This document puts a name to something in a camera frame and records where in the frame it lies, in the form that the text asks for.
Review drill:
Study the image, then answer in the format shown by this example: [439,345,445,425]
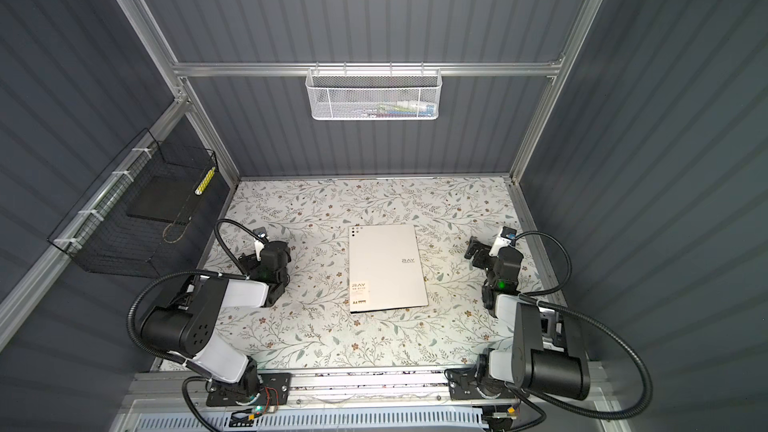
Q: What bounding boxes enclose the yellow marker in black basket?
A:
[194,166,217,196]

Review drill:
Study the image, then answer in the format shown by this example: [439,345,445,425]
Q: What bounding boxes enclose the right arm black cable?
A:
[509,230,654,432]

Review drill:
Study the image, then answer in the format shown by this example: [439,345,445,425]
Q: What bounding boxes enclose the pens in white basket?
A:
[352,100,438,118]

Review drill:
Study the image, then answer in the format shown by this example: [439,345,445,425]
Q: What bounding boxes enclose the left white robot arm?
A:
[127,241,291,405]

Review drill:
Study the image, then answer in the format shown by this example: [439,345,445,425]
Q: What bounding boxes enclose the grey folder with black inside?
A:
[349,225,428,313]

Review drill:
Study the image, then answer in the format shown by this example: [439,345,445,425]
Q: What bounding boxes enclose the black pad in basket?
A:
[127,176,202,225]

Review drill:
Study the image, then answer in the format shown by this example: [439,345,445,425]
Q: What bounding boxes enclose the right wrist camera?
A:
[489,226,517,257]

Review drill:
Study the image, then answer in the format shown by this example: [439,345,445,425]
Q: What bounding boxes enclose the white wire basket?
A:
[305,70,443,121]

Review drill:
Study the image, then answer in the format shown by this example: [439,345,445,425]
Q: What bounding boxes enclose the black wire basket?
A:
[47,129,218,278]

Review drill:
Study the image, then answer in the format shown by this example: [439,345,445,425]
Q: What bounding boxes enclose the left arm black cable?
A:
[125,217,271,432]

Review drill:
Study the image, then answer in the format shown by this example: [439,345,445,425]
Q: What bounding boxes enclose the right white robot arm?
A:
[464,227,591,400]

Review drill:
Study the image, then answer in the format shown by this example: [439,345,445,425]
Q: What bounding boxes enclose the floral table mat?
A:
[158,176,572,372]

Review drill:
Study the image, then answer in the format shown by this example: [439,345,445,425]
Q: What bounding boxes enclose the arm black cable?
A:
[509,230,654,432]
[125,217,271,432]

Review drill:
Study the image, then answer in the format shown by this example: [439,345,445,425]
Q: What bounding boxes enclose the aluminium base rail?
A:
[119,362,613,415]

